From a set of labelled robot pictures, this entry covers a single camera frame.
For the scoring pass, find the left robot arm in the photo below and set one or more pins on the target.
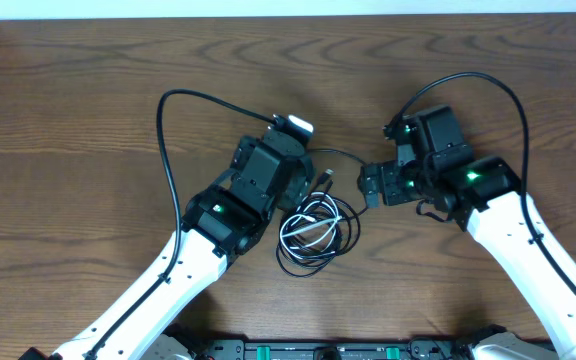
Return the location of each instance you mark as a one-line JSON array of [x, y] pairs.
[[219, 224]]

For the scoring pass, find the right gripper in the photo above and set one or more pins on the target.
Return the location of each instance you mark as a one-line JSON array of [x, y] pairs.
[[388, 171]]

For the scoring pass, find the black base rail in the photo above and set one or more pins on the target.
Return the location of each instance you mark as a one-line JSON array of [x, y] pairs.
[[491, 343]]

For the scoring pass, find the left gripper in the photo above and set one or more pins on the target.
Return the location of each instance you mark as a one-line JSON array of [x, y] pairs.
[[301, 184]]

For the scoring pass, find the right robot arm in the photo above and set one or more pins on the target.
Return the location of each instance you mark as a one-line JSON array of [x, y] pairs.
[[435, 165]]

